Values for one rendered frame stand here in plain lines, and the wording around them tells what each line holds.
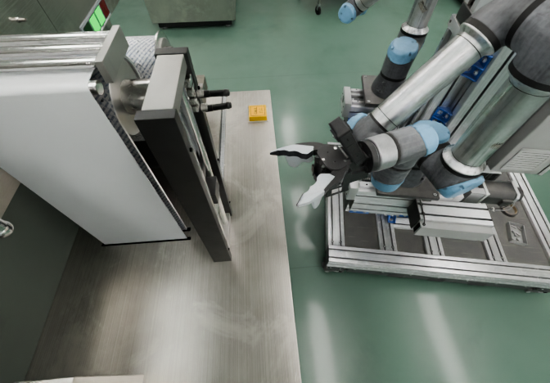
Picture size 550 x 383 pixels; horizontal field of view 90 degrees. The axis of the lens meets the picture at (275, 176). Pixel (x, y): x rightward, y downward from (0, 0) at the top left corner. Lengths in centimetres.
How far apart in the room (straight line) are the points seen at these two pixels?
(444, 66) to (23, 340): 113
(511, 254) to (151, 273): 179
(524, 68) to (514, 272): 135
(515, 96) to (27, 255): 115
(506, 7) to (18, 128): 90
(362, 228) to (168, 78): 143
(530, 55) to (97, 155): 82
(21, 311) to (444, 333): 178
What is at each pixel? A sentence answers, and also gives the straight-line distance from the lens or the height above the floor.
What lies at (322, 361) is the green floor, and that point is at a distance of 169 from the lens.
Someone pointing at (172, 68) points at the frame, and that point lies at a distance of 45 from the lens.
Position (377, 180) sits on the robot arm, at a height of 110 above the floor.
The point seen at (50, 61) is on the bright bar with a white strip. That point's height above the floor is 145.
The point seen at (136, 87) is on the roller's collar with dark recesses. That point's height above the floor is 136.
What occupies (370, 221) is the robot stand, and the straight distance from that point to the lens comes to 172.
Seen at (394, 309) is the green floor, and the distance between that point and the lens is 182.
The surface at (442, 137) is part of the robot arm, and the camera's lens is 99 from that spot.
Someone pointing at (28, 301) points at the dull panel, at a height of 98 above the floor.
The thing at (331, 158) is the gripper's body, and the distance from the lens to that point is 56.
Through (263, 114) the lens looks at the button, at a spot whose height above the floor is 92.
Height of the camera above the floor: 167
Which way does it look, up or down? 55 degrees down
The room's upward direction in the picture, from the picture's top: straight up
